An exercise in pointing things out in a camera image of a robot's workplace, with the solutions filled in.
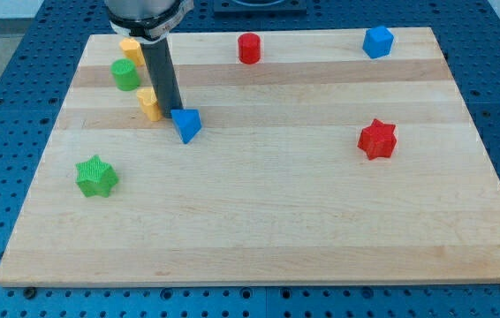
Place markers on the red star block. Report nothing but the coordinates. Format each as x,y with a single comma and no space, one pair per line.
378,140

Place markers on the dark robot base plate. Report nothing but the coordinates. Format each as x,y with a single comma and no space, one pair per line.
260,6

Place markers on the green cylinder block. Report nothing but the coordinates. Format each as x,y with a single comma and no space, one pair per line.
125,74

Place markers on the red cylinder block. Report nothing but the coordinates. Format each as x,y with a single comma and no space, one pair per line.
249,45

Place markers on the green star block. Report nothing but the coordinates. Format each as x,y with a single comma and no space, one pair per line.
95,177

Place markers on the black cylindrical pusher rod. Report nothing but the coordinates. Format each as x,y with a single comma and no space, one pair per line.
162,75

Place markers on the yellow heart block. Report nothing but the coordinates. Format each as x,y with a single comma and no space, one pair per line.
149,104

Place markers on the light wooden board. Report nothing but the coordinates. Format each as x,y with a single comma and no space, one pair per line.
273,189

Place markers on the blue cube block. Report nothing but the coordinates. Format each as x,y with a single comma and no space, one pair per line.
378,42

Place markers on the yellow pentagon block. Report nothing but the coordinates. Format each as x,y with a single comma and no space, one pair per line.
132,50

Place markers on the blue triangle block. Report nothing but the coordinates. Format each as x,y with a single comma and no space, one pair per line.
187,123

